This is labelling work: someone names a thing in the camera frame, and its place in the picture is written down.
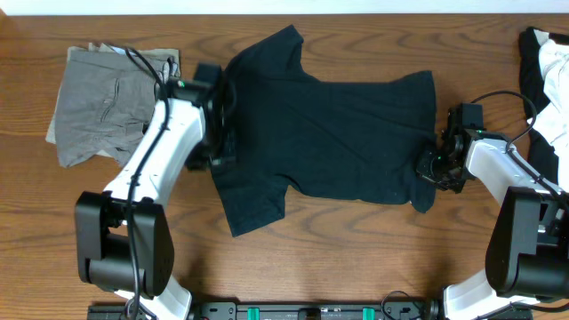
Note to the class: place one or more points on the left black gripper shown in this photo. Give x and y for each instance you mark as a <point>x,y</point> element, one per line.
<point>197,164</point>

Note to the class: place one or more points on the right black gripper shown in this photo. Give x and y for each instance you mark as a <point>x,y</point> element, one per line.
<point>423,170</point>

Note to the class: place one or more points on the dark navy t-shirt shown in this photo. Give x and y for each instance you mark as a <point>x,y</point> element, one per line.
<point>347,141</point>

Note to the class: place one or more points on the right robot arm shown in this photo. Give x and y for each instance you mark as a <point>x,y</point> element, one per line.
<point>526,262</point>

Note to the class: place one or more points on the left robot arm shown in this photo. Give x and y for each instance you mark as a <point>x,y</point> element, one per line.
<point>123,240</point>

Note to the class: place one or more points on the black and white garment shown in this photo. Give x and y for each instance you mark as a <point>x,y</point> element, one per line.
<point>543,78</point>

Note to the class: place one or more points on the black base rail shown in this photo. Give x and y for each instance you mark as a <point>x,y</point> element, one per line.
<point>390,310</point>

